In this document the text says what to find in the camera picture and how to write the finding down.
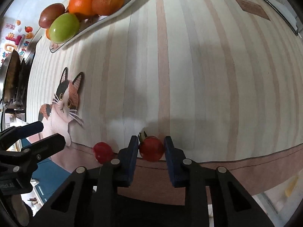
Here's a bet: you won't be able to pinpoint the steel wok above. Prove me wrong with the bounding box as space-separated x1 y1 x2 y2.
0 50 22 105

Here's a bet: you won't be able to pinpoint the cherry tomato with stem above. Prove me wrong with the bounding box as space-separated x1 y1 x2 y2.
138 132 165 162

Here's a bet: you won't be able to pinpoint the blue base cabinet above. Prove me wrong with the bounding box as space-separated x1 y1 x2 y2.
30 157 72 204

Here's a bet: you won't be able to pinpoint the cat-shaped cloth patch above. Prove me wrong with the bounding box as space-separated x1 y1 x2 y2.
38 67 85 147

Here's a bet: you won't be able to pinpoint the large orange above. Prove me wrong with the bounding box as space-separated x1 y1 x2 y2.
68 0 101 20

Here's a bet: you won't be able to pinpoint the glossy dark red fruit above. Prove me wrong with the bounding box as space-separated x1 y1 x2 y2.
38 3 66 29

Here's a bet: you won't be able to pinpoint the dull reddish orange fruit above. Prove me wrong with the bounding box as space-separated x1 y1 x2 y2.
91 0 125 16

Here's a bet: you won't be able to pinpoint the stemless cherry tomato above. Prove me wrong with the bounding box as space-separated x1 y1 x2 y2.
92 142 114 165

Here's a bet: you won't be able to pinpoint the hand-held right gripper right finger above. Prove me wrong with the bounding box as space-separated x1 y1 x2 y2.
164 136 273 227

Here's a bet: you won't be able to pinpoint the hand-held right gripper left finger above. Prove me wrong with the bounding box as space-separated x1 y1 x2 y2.
33 135 140 227

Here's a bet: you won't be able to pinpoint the person's left forearm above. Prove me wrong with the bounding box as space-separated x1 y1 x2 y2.
11 193 32 226

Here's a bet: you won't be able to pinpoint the oval floral ceramic plate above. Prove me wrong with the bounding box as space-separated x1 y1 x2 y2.
49 0 144 54

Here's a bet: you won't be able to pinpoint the brown cloth label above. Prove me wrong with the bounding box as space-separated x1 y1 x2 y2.
233 0 271 21

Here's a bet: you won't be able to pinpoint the green fruit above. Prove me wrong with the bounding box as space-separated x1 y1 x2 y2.
49 13 80 44

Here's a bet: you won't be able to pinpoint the colourful wall stickers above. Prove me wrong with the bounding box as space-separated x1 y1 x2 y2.
0 19 34 61

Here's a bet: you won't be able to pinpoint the person's dark trousers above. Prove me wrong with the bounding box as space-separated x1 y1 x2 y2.
114 193 187 227

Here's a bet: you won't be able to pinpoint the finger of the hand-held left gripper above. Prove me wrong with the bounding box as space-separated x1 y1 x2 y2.
0 121 44 145
21 133 66 171

